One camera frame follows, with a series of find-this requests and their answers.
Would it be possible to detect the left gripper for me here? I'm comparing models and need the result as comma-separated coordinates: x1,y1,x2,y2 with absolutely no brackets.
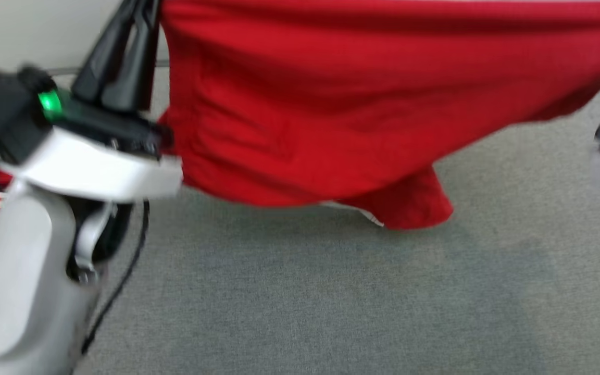
0,0,184,204

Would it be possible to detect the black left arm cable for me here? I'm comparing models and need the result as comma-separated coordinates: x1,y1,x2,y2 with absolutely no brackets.
80,201,151,356

